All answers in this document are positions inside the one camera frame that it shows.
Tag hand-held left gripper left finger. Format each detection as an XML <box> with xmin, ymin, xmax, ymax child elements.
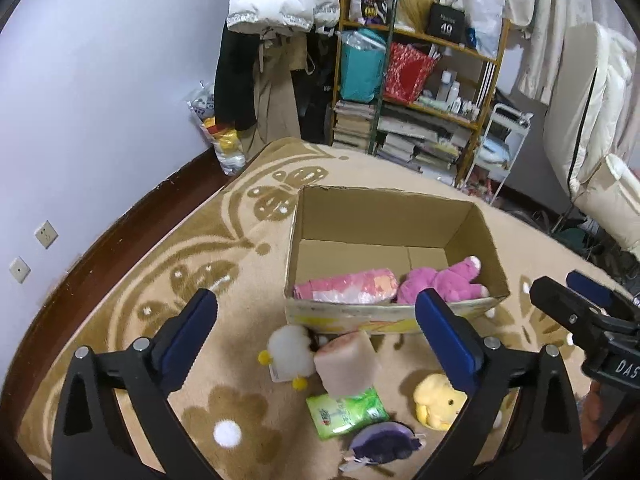
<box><xmin>51</xmin><ymin>287</ymin><xmax>221</xmax><ymax>480</ymax></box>

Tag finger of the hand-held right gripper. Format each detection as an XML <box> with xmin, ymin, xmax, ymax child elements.
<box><xmin>566</xmin><ymin>270</ymin><xmax>640</xmax><ymax>323</ymax></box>
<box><xmin>529</xmin><ymin>276</ymin><xmax>608</xmax><ymax>348</ymax></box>

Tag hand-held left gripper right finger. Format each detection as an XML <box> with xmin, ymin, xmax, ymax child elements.
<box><xmin>415</xmin><ymin>287</ymin><xmax>585</xmax><ymax>480</ymax></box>

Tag yellow plush toy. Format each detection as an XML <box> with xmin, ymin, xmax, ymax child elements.
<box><xmin>413</xmin><ymin>373</ymin><xmax>468</xmax><ymax>431</ymax></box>

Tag white plush chick toy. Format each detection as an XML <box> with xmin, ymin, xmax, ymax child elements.
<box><xmin>257</xmin><ymin>325</ymin><xmax>321</xmax><ymax>390</ymax></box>

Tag pink cube plush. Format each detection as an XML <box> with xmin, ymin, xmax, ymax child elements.
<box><xmin>314</xmin><ymin>331</ymin><xmax>378</xmax><ymax>395</ymax></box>

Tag purple plush toy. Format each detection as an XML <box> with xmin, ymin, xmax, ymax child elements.
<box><xmin>340</xmin><ymin>421</ymin><xmax>427</xmax><ymax>473</ymax></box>

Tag green tissue pack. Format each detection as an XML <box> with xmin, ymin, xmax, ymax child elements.
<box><xmin>306</xmin><ymin>386</ymin><xmax>390</xmax><ymax>441</ymax></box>

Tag cardboard box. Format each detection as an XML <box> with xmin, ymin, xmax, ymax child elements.
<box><xmin>284</xmin><ymin>185</ymin><xmax>511</xmax><ymax>336</ymax></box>

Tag person's right hand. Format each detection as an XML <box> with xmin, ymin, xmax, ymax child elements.
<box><xmin>575</xmin><ymin>380</ymin><xmax>608</xmax><ymax>448</ymax></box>

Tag pink plush toy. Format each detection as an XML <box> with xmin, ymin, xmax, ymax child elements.
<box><xmin>396</xmin><ymin>256</ymin><xmax>491</xmax><ymax>306</ymax></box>

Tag beige floral rug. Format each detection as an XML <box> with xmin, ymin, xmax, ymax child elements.
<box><xmin>15</xmin><ymin>137</ymin><xmax>640</xmax><ymax>480</ymax></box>

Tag pink wrapped packet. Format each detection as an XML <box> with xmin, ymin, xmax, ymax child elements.
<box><xmin>292</xmin><ymin>268</ymin><xmax>400</xmax><ymax>305</ymax></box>

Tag light blue cloth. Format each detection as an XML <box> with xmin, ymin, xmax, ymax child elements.
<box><xmin>480</xmin><ymin>137</ymin><xmax>516</xmax><ymax>166</ymax></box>

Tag cream padded chair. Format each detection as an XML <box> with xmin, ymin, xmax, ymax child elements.
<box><xmin>542</xmin><ymin>22</ymin><xmax>640</xmax><ymax>256</ymax></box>

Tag white trolley cart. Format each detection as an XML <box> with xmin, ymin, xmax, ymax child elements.
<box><xmin>467</xmin><ymin>102</ymin><xmax>533</xmax><ymax>206</ymax></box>

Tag plastic bag of toys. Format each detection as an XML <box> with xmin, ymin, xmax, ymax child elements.
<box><xmin>187</xmin><ymin>82</ymin><xmax>247</xmax><ymax>176</ymax></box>

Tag pile of books and papers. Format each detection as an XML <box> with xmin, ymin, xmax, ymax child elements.
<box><xmin>375</xmin><ymin>105</ymin><xmax>481</xmax><ymax>181</ymax></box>

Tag row of cosmetic bottles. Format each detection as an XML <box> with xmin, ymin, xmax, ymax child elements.
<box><xmin>435</xmin><ymin>70</ymin><xmax>483</xmax><ymax>116</ymax></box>

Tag stack of books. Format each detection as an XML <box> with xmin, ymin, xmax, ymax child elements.
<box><xmin>332</xmin><ymin>101</ymin><xmax>376</xmax><ymax>151</ymax></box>

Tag black coat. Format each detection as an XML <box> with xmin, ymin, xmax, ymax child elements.
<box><xmin>214</xmin><ymin>25</ymin><xmax>261</xmax><ymax>131</ymax></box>

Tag beige coat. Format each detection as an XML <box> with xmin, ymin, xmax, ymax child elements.
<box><xmin>252</xmin><ymin>30</ymin><xmax>306</xmax><ymax>143</ymax></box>

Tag red patterned bag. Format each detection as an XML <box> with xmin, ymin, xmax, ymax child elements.
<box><xmin>384</xmin><ymin>42</ymin><xmax>441</xmax><ymax>106</ymax></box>

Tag wooden shelf rack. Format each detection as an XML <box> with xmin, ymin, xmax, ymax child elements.
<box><xmin>330</xmin><ymin>0</ymin><xmax>511</xmax><ymax>188</ymax></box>

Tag dark hanging garment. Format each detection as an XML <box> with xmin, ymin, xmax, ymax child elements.
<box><xmin>292</xmin><ymin>30</ymin><xmax>341</xmax><ymax>143</ymax></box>

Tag teal bag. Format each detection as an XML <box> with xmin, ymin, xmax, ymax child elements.
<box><xmin>340</xmin><ymin>30</ymin><xmax>388</xmax><ymax>102</ymax></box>

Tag green metal pole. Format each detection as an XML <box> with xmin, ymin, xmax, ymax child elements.
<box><xmin>369</xmin><ymin>0</ymin><xmax>401</xmax><ymax>157</ymax></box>

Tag black box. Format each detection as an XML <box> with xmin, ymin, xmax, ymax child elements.
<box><xmin>426</xmin><ymin>2</ymin><xmax>468</xmax><ymax>43</ymax></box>

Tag clear plastic bag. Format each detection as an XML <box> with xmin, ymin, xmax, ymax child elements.
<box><xmin>450</xmin><ymin>0</ymin><xmax>503</xmax><ymax>51</ymax></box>

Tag blonde wig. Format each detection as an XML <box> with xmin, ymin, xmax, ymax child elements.
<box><xmin>395</xmin><ymin>0</ymin><xmax>438</xmax><ymax>31</ymax></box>

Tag white wall socket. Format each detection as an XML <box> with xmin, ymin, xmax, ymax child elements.
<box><xmin>9</xmin><ymin>256</ymin><xmax>32</xmax><ymax>285</ymax></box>
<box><xmin>34</xmin><ymin>220</ymin><xmax>58</xmax><ymax>249</ymax></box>

